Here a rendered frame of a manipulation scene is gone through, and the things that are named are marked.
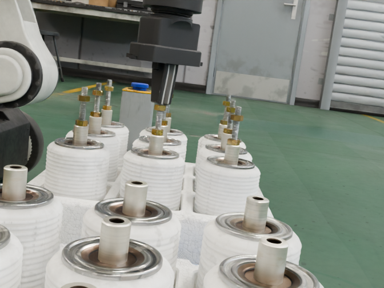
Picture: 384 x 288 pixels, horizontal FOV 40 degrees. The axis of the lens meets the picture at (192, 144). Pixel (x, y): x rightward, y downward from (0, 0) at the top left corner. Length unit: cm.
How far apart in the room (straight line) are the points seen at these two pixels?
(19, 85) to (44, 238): 66
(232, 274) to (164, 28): 44
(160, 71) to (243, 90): 516
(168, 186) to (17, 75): 48
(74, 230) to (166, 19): 33
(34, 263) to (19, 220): 5
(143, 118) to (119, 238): 81
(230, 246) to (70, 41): 573
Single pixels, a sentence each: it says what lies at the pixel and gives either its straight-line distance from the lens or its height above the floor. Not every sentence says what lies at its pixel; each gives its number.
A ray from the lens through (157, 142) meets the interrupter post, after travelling 80.
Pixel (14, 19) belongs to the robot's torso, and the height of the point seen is 43.
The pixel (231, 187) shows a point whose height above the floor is 22.
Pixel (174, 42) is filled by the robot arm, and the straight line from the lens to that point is 77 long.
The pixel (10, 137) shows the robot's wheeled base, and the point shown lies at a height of 15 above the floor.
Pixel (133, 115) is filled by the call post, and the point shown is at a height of 26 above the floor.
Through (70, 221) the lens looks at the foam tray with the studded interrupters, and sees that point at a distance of 78.
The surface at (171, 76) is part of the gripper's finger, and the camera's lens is 79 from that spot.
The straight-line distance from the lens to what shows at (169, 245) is 50.
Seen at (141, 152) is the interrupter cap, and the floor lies 25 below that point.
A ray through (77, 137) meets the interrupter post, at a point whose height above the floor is 26.
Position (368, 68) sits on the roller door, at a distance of 611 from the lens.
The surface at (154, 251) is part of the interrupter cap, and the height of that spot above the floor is 25.
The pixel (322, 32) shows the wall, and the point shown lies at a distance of 605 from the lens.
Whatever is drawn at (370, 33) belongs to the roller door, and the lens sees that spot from 610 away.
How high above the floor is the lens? 41
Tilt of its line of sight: 10 degrees down
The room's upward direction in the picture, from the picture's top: 7 degrees clockwise
